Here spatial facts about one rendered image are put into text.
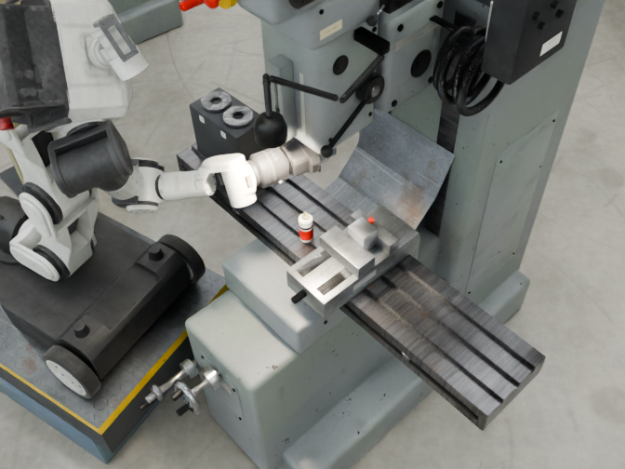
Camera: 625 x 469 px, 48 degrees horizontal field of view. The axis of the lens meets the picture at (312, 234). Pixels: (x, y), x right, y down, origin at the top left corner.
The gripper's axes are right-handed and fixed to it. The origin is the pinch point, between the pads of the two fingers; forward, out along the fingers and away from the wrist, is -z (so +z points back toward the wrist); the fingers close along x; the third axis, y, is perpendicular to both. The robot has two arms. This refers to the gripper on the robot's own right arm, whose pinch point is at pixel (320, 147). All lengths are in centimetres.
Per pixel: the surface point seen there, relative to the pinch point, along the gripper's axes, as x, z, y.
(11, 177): 174, 78, 121
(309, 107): -8.6, 7.4, -21.9
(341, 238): -13.7, 1.2, 20.6
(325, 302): -27.0, 13.5, 24.9
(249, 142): 29.2, 7.5, 17.7
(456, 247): -12, -42, 51
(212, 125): 38.4, 14.9, 14.7
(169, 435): 11, 58, 124
